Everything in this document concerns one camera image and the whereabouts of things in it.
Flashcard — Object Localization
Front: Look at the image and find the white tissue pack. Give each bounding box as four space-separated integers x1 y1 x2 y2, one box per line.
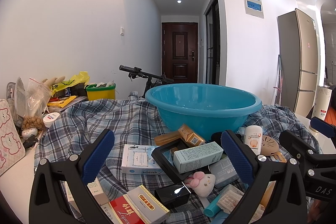
217 184 244 214

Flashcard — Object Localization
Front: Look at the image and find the pink white plush toy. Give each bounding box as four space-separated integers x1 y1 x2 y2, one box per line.
184 171 216 198

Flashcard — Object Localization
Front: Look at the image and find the pale green printed box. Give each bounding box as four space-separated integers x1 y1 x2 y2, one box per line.
173 141 224 174

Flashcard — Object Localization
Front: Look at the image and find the red white cigarette box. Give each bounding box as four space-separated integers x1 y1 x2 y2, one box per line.
101 185 170 224

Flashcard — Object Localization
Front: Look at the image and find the beige white square box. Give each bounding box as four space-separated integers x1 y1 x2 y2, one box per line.
249 181 276 223

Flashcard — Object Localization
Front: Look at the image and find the beige round vented disc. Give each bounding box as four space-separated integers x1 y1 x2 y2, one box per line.
261 135 279 156

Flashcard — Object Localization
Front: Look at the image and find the grey card sleeve box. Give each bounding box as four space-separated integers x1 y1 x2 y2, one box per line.
209 156 239 188

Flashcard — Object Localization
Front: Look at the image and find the white lotion bottle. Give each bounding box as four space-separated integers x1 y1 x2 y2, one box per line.
244 125 263 155

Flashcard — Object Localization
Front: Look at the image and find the small white printed box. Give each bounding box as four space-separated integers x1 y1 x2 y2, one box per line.
64 178 109 213

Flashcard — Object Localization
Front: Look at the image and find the teal tube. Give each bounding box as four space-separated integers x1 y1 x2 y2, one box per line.
203 196 221 218

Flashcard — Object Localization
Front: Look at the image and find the pink bear pouch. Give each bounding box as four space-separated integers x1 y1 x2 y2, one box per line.
0 99 26 175

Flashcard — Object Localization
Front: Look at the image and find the gold slim carton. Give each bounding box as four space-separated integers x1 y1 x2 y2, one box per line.
178 124 206 147

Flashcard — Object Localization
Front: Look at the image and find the blue plastic basin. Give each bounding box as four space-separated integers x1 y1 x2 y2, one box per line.
145 83 262 141

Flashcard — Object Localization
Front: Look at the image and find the steel refrigerator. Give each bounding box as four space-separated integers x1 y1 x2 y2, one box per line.
277 9 318 117

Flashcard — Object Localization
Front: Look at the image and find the white round jar lid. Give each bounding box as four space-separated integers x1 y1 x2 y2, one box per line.
43 112 60 128

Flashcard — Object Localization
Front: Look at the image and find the small black glossy box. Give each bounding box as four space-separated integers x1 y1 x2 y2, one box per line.
154 182 191 209

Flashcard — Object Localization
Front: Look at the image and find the blue plaid cloth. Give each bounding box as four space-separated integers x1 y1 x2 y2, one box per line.
34 92 322 223

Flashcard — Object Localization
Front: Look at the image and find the white blue Raison box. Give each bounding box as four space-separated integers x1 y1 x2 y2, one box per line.
121 144 163 175

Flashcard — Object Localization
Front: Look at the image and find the yellow book stack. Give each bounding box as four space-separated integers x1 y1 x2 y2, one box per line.
47 96 88 113

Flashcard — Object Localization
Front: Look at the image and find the clear zip bag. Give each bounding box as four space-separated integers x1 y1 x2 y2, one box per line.
14 77 52 118

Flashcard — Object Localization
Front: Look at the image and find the yellow gold packet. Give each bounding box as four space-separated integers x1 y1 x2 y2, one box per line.
154 131 182 145

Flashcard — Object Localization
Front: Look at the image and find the beige stuffed animal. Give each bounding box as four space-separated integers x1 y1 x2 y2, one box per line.
42 76 65 88

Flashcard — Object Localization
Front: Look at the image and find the yellow green bin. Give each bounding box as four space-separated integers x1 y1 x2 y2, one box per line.
85 83 116 101

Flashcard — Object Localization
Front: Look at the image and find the yellow plastic bag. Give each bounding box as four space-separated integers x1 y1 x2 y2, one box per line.
51 71 90 95

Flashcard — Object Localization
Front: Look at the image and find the white electrical panel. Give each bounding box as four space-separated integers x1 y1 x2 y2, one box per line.
244 0 264 19

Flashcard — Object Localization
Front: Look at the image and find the dark brown door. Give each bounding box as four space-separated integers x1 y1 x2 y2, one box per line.
162 22 198 84

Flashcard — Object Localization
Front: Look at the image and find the black bicycle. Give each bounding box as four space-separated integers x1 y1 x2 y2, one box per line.
119 65 174 98

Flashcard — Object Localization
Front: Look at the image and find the black display frame case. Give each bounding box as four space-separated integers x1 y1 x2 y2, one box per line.
151 138 209 184

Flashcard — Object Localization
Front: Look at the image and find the white light switch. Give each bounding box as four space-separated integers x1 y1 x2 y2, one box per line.
120 27 125 36

